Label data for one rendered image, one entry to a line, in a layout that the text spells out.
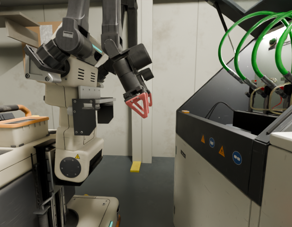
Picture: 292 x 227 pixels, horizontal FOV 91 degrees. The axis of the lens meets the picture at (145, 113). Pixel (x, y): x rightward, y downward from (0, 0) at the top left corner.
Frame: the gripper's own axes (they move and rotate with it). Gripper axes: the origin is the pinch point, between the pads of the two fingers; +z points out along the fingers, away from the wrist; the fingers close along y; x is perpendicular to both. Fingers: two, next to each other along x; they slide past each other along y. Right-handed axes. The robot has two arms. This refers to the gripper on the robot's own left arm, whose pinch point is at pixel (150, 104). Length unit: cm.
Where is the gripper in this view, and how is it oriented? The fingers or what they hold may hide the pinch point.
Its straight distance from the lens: 93.8
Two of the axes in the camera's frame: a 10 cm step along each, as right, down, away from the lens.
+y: 0.7, -1.3, 9.9
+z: 4.5, 8.9, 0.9
